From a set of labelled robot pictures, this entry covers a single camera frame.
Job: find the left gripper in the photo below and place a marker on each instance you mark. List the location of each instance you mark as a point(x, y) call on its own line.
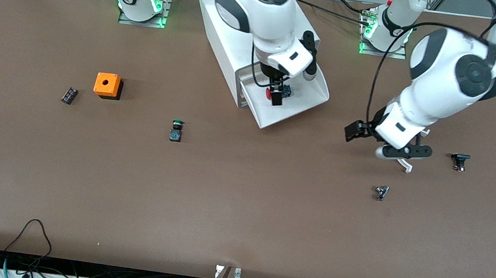
point(366, 127)

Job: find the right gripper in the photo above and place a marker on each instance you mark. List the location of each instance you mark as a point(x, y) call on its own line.
point(269, 74)

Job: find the red push button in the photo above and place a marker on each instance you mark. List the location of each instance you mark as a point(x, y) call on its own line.
point(269, 94)

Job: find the white plastic drawer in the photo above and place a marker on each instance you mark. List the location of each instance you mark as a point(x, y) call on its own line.
point(299, 107)

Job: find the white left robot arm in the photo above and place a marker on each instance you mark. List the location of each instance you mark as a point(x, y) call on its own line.
point(442, 86)

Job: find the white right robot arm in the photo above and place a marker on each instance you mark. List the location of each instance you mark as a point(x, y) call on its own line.
point(265, 16)

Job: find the white drawer cabinet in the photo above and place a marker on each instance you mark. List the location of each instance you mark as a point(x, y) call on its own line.
point(221, 39)

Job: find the green push button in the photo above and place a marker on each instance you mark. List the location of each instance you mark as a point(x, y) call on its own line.
point(175, 135)

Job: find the chrome T-shaped valve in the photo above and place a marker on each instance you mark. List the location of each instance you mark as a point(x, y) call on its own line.
point(381, 192)

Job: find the orange box with hole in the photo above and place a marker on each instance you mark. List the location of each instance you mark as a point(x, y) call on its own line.
point(107, 83)

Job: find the small black electronic component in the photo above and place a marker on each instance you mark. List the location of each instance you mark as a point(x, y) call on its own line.
point(69, 95)

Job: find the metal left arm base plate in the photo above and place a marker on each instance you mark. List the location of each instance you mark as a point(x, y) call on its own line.
point(379, 53)

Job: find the black push button switch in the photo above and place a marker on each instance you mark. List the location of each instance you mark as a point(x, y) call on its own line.
point(460, 157)

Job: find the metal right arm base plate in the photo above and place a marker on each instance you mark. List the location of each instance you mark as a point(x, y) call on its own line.
point(166, 6)

